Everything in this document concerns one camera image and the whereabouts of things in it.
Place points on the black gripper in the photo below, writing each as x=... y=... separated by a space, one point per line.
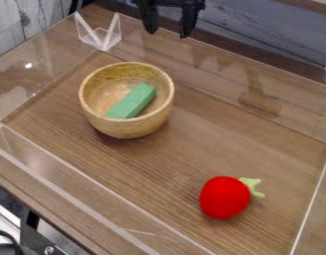
x=149 y=14

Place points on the green rectangular block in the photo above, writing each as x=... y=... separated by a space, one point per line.
x=133 y=102

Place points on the brown wooden bowl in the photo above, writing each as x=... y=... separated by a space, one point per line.
x=107 y=85

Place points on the red plush strawberry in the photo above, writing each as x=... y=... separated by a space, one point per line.
x=226 y=195

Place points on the clear acrylic corner bracket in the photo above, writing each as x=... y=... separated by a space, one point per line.
x=99 y=38

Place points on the clear acrylic tray wall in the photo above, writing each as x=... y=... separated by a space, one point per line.
x=104 y=222

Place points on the black table leg bracket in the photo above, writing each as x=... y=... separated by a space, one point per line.
x=32 y=239

